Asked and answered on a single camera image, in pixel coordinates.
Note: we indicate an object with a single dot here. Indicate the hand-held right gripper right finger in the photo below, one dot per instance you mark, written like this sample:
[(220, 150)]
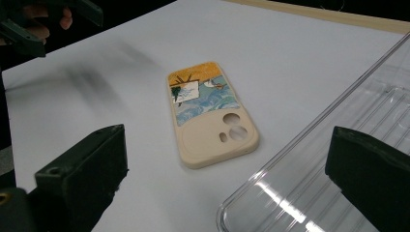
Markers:
[(370, 174)]

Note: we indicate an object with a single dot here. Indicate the beige phone case painting print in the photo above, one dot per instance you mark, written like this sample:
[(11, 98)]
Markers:
[(206, 141)]

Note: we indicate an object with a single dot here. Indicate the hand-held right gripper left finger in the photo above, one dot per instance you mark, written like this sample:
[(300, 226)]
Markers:
[(83, 167)]

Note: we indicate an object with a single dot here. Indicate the clear ridged plastic tray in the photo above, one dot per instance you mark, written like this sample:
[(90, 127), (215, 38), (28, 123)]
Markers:
[(306, 193)]

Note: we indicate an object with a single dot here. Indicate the light wooden table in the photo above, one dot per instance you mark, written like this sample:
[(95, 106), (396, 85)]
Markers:
[(322, 14)]

